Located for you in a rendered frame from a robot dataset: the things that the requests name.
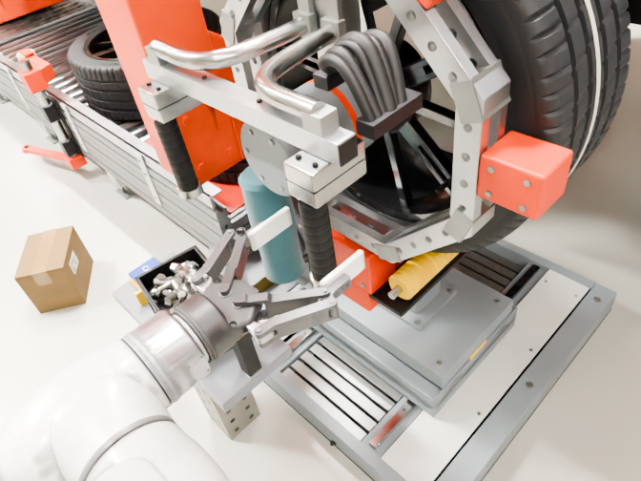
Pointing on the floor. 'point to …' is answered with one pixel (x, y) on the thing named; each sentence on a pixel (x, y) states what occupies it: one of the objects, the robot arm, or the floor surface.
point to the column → (237, 418)
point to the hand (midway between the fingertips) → (318, 240)
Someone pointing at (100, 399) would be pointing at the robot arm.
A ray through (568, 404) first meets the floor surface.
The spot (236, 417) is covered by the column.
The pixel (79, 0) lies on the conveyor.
